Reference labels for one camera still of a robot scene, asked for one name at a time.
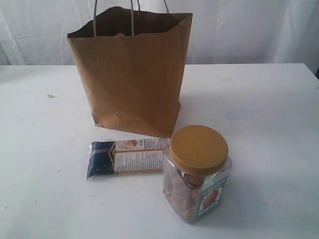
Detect clear nut jar gold lid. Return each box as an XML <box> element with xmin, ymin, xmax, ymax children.
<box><xmin>163</xmin><ymin>125</ymin><xmax>232</xmax><ymax>224</ymax></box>

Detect brown paper shopping bag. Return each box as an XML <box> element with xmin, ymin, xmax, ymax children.
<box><xmin>67</xmin><ymin>6</ymin><xmax>193</xmax><ymax>137</ymax></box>

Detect dark blue noodle package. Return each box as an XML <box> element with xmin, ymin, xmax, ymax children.
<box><xmin>86</xmin><ymin>138</ymin><xmax>170</xmax><ymax>179</ymax></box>

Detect white backdrop curtain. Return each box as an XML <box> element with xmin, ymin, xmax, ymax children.
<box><xmin>0</xmin><ymin>0</ymin><xmax>319</xmax><ymax>71</ymax></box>

